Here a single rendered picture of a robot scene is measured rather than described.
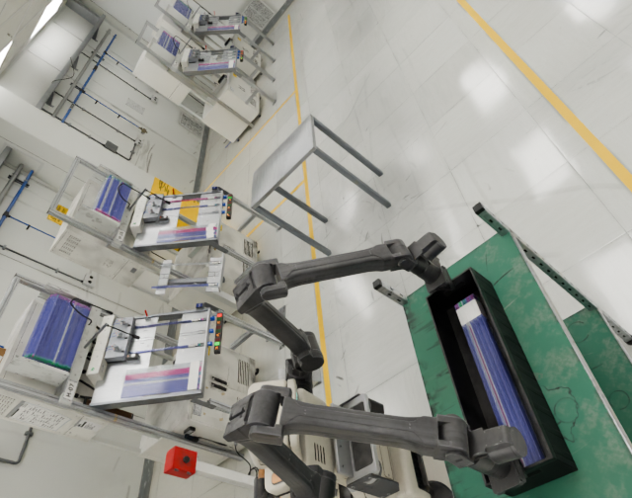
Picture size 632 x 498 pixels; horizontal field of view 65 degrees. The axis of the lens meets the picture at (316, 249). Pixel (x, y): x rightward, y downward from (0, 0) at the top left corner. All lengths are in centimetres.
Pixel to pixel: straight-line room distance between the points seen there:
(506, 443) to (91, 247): 391
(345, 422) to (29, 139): 574
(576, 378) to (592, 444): 15
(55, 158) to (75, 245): 209
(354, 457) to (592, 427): 67
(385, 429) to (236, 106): 676
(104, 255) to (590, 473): 395
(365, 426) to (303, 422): 12
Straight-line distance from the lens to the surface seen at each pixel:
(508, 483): 119
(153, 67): 745
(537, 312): 149
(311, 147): 346
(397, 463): 181
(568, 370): 140
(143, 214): 466
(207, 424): 368
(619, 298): 254
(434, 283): 149
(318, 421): 104
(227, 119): 764
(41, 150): 646
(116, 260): 458
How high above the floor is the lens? 215
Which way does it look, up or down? 30 degrees down
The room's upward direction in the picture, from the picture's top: 58 degrees counter-clockwise
